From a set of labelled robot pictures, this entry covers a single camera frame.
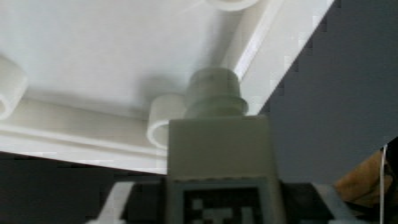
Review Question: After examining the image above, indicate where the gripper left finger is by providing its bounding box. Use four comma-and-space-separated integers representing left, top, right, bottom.
86, 181, 167, 224

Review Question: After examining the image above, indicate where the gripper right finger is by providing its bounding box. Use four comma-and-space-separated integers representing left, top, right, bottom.
278, 182, 370, 224

